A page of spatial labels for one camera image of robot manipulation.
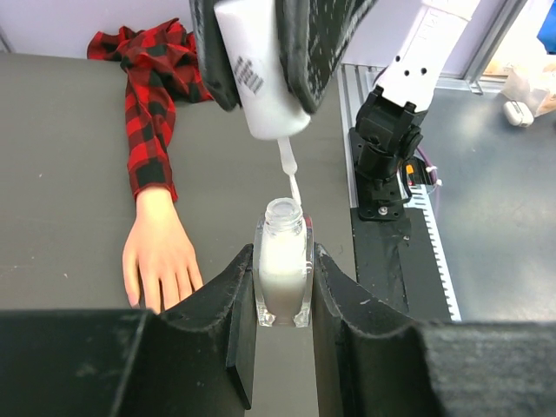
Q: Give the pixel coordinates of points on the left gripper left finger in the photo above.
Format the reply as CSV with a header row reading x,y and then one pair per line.
x,y
197,359

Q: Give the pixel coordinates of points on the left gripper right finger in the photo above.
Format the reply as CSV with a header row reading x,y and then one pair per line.
x,y
372,360

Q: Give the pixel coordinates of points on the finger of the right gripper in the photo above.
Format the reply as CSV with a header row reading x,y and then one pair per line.
x,y
313,36
212,56

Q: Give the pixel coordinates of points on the white nail polish brush cap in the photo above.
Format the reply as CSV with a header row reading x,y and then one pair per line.
x,y
249,33

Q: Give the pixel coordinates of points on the clear nail polish bottle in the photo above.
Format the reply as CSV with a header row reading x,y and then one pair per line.
x,y
283,261

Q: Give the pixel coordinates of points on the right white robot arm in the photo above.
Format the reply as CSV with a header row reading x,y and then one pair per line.
x,y
388,122

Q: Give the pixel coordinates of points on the red plaid shirt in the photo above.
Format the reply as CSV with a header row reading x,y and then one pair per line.
x,y
161,66

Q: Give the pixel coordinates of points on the mannequin hand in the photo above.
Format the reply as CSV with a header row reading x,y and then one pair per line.
x,y
159,264

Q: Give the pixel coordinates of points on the white earbuds case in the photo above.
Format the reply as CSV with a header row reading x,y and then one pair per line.
x,y
518,114

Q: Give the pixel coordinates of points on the clear plastic bag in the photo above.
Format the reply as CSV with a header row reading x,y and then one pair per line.
x,y
535,87

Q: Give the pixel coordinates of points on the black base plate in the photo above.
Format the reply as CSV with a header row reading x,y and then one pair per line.
x,y
393,252

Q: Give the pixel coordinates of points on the slotted cable duct rail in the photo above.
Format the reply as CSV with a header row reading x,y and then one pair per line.
x,y
421,200

